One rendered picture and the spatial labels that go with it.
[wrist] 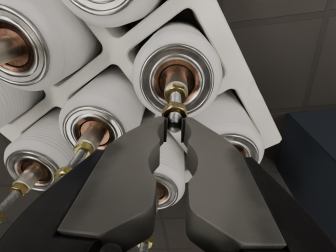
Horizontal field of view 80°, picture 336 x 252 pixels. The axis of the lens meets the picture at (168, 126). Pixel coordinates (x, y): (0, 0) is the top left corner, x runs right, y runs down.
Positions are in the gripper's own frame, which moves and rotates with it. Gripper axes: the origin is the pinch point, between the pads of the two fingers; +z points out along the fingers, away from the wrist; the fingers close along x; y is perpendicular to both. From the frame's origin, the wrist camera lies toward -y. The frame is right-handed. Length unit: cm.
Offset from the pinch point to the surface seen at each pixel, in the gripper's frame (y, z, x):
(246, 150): 8.6, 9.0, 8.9
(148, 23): -4.1, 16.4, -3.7
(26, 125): 11.5, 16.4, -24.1
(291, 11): -5.7, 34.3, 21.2
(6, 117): 7.0, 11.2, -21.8
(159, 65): -1.0, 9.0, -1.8
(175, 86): -0.2, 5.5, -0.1
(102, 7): -5.8, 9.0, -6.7
